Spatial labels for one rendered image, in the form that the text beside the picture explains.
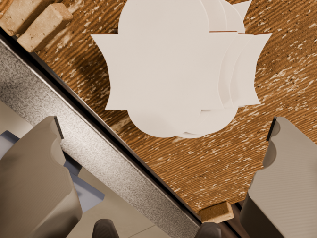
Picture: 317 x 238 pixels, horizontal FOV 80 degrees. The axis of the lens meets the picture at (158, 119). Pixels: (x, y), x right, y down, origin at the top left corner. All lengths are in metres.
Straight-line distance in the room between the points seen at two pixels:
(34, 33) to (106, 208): 2.08
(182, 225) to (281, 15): 0.44
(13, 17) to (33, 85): 0.11
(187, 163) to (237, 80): 0.16
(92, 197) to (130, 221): 1.84
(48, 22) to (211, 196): 0.36
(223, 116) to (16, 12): 0.24
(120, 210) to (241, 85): 2.07
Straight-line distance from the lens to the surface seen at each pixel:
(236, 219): 0.50
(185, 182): 0.36
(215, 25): 0.19
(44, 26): 0.24
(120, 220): 2.37
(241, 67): 0.22
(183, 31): 0.18
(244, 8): 0.23
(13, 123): 1.81
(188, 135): 0.26
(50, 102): 0.33
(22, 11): 0.25
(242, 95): 0.24
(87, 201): 0.56
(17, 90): 0.35
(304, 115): 0.33
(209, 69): 0.19
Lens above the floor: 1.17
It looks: 58 degrees down
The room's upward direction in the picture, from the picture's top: 175 degrees counter-clockwise
